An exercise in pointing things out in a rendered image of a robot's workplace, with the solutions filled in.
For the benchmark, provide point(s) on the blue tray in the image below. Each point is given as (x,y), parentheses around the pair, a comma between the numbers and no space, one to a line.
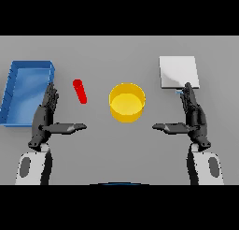
(26,92)

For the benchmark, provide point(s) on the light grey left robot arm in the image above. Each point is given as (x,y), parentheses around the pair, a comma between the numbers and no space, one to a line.
(32,166)

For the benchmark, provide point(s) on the red beaker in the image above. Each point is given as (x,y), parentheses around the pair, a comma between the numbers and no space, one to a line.
(80,91)

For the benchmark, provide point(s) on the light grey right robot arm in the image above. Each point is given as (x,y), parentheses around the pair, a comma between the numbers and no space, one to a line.
(206,167)

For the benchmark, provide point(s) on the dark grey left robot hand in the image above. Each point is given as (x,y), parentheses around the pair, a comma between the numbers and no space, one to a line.
(42,118)

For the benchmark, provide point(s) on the yellow bowl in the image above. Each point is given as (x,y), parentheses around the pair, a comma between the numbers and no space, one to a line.
(127,103)

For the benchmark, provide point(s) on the pale square measuring scale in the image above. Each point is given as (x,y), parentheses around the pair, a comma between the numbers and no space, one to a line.
(179,72)

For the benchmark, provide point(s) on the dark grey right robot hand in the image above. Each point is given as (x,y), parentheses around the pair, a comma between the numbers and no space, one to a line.
(196,119)

